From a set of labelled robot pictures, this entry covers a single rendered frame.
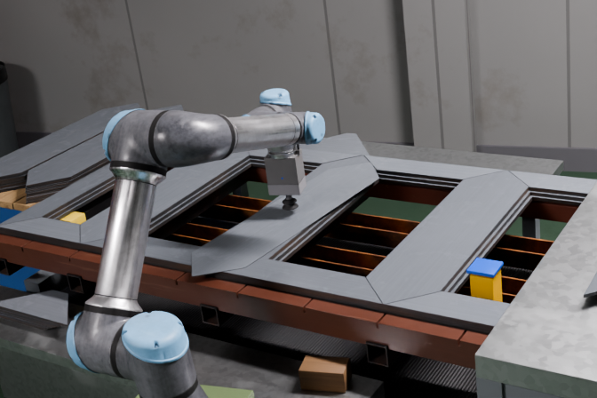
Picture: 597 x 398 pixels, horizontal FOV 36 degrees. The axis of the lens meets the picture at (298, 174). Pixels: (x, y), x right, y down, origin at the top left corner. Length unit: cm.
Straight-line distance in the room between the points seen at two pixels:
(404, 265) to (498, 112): 262
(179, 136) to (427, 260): 66
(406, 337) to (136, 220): 60
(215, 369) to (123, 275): 39
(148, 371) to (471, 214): 94
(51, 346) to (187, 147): 77
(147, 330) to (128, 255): 17
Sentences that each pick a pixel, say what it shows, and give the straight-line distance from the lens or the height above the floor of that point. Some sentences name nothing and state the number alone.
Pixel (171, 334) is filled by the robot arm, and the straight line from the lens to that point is 174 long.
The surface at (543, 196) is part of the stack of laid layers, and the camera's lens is 242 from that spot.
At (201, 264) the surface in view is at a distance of 221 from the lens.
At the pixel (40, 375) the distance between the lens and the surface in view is 274.
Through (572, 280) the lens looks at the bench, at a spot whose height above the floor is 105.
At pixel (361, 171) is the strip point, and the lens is 260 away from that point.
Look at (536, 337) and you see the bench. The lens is 144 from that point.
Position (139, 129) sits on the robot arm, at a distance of 184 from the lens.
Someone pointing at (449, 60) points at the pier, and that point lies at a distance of 449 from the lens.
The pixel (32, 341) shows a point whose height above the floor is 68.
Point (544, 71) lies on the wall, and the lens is 452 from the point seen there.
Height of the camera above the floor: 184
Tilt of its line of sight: 22 degrees down
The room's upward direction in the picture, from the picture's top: 8 degrees counter-clockwise
